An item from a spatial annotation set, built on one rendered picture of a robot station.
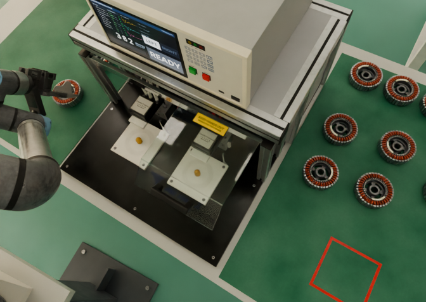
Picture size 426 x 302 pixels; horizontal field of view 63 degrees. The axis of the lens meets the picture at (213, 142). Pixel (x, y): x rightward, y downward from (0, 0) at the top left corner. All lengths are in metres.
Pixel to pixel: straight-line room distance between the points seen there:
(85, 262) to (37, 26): 1.18
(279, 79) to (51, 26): 1.13
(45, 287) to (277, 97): 0.91
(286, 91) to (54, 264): 1.62
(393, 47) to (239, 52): 1.94
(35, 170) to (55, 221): 1.34
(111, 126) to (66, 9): 0.66
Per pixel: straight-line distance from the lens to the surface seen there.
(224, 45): 0.71
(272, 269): 1.12
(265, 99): 0.87
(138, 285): 1.93
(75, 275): 2.04
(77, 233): 2.09
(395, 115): 1.37
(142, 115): 1.12
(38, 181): 0.84
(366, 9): 2.72
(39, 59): 1.65
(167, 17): 0.77
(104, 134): 1.31
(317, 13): 1.06
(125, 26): 0.90
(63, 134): 1.40
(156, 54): 0.90
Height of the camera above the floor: 1.87
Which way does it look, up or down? 66 degrees down
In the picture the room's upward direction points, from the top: 11 degrees counter-clockwise
